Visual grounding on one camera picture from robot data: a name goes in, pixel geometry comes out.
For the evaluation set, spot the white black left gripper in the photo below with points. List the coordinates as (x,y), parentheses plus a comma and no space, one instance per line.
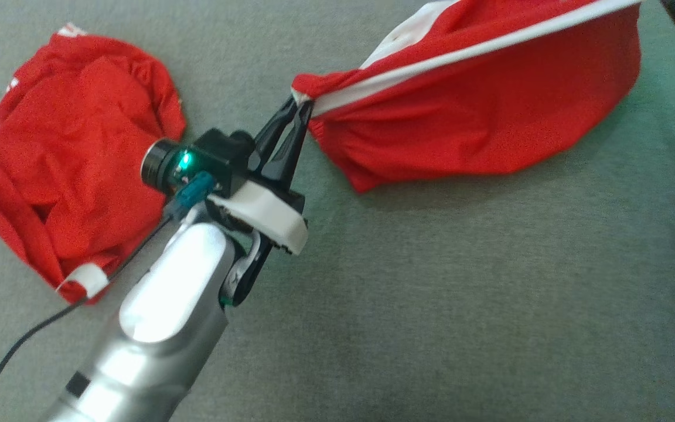
(267,214)

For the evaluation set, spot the red shorts with white stripe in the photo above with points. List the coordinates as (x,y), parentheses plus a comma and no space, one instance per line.
(478,111)

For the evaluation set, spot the red basketball jersey white sleeves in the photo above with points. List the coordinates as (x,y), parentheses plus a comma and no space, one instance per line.
(85,146)

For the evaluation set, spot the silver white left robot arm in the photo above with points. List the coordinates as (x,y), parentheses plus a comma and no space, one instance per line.
(162,316)

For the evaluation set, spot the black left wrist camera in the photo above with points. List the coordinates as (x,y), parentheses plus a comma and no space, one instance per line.
(208,155)

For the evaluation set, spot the teal left camera plug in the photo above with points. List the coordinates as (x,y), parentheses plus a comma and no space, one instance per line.
(194,190)

